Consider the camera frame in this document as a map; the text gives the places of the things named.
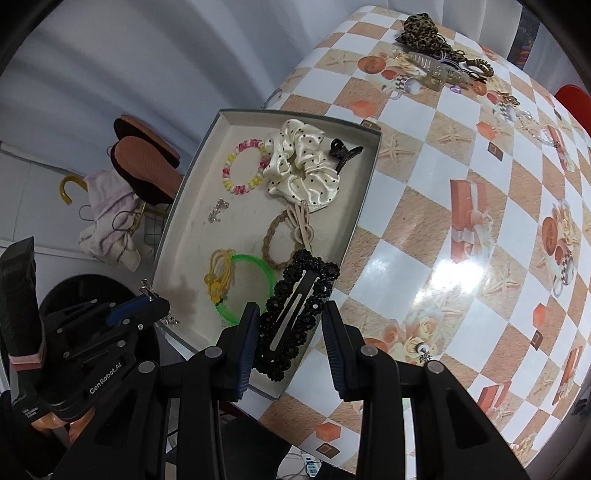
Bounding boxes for green plastic bangle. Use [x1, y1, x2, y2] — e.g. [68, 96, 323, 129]
[213, 253, 276, 323]

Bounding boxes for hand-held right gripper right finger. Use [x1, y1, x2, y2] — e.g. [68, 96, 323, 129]
[322, 301, 532, 480]

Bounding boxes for pale pink cloth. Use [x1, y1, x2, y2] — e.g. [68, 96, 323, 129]
[78, 168, 141, 272]

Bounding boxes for silver chain bracelet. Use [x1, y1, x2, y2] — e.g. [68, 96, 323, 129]
[139, 279, 181, 328]

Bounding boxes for pink yellow bead bracelet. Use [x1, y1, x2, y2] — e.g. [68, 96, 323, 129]
[222, 137, 271, 195]

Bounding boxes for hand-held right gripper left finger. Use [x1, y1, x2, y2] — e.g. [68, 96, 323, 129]
[78, 302, 262, 480]

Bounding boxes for gold wire basket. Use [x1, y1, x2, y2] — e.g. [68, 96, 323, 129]
[139, 203, 171, 252]

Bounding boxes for yellow bead hair tie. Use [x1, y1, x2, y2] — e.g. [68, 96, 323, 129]
[205, 248, 237, 305]

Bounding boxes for braided beige hair tie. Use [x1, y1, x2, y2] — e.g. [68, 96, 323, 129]
[262, 210, 315, 271]

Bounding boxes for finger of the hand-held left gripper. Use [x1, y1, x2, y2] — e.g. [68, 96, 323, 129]
[65, 298, 171, 370]
[44, 295, 153, 342]

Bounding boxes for yellow umbrella handle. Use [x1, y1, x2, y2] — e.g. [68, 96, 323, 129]
[59, 174, 88, 205]

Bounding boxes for black beaded hair clip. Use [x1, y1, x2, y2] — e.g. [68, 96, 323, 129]
[253, 248, 341, 383]

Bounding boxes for gold chain bracelet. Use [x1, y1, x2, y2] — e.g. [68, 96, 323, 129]
[496, 92, 522, 121]

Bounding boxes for leopard print scrunchie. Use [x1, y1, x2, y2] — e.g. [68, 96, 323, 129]
[394, 13, 455, 55]

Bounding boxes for purple hair tie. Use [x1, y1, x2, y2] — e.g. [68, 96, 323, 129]
[434, 51, 465, 70]

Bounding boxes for white power strip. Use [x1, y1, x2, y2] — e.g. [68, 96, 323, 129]
[295, 455, 324, 478]

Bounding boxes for person's left hand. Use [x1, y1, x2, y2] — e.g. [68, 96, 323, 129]
[37, 408, 95, 444]

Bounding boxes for black hair claw clip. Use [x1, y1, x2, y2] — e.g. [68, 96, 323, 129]
[329, 137, 365, 168]

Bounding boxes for beige hair claw clip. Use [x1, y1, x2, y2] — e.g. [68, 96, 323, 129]
[406, 51, 476, 93]

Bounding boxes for white polka dot scrunchie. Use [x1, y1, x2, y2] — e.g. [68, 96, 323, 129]
[262, 119, 341, 212]

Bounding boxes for clear crystal bracelet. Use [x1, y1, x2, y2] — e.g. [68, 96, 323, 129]
[517, 108, 561, 149]

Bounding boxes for brown spiral hair tie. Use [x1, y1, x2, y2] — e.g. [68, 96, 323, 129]
[462, 55, 495, 79]

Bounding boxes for red chair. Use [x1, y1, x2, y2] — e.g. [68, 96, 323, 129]
[554, 84, 591, 134]

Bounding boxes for beige tray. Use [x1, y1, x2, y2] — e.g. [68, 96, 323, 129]
[140, 108, 383, 400]

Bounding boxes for white curtain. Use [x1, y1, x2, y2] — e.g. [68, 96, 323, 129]
[0, 0, 546, 158]

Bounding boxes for checkered tablecloth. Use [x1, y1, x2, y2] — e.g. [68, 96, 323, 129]
[252, 4, 591, 462]

